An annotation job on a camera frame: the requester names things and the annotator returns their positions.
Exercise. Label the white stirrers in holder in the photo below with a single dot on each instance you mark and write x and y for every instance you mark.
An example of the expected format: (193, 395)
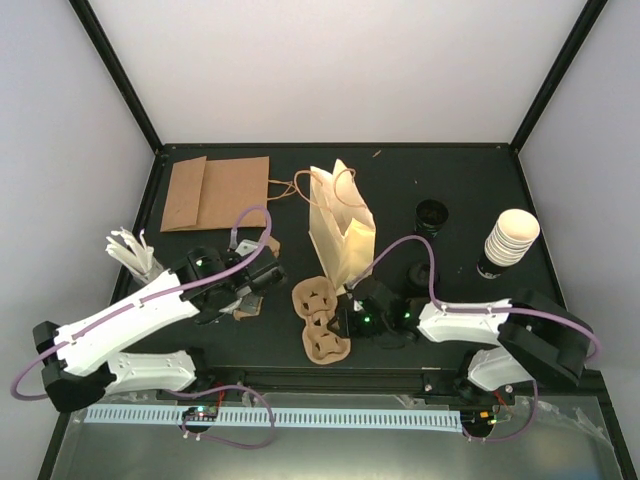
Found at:
(135, 254)

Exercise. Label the flat brown paper bag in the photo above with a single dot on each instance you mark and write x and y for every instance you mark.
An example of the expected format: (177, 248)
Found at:
(183, 195)

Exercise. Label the cream paper bag with handles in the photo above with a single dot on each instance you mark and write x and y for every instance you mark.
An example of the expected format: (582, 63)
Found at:
(342, 228)

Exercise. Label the brown cardboard cup carrier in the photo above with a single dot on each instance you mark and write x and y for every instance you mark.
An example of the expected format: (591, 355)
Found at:
(315, 302)

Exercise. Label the white slotted cable duct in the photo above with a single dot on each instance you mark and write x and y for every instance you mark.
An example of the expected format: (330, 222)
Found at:
(314, 418)

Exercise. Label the black coffee cup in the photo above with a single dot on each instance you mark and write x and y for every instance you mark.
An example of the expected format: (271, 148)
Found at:
(430, 216)

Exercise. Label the stack of white paper cups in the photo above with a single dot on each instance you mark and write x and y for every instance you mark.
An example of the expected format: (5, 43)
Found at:
(513, 234)

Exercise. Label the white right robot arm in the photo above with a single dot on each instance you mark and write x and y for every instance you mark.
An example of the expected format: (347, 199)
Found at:
(525, 338)

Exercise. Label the brown paper bag with handles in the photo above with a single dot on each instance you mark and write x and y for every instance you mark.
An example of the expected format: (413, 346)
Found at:
(228, 188)

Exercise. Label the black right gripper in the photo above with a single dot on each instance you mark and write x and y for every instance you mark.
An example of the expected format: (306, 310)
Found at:
(346, 325)

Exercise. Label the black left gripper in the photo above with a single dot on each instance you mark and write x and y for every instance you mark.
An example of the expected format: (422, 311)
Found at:
(251, 302)

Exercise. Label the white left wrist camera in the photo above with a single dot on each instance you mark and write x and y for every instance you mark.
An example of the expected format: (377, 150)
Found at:
(247, 249)

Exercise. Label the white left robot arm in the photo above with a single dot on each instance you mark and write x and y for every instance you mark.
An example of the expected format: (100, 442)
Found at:
(87, 360)

